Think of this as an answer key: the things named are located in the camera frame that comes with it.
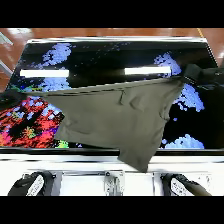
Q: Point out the silver frame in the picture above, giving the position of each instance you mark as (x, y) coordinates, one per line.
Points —
(86, 181)

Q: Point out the olive green T-shirt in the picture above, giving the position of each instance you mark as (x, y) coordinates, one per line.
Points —
(120, 116)

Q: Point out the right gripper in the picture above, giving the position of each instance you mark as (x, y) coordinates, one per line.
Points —
(191, 74)

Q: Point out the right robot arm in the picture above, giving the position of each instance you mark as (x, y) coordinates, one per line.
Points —
(213, 75)

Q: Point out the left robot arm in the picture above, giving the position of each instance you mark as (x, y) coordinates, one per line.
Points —
(30, 185)

